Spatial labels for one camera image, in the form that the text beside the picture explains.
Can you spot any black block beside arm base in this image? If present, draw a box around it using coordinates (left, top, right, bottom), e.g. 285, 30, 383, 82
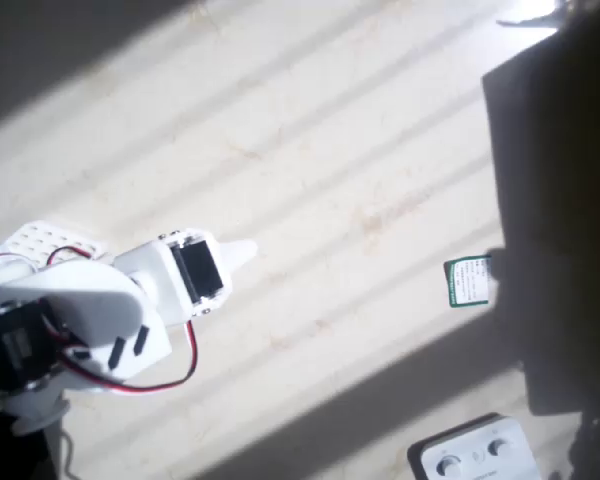
0, 412, 64, 480

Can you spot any green-bordered white label card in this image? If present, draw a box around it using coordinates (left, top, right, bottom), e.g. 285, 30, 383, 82
443, 255, 492, 309

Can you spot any white device with two knobs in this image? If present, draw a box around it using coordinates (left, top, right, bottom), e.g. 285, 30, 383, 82
407, 412, 544, 480

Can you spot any large flat black object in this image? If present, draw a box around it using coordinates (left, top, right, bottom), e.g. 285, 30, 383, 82
481, 27, 600, 417

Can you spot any red white arm servo cable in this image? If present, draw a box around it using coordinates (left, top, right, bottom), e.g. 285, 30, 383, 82
46, 244, 95, 269

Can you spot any red black gripper servo cable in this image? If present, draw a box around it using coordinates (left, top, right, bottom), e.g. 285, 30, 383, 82
62, 319, 200, 399

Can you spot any thin dark cable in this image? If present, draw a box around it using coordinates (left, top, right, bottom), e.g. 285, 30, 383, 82
59, 429, 80, 480

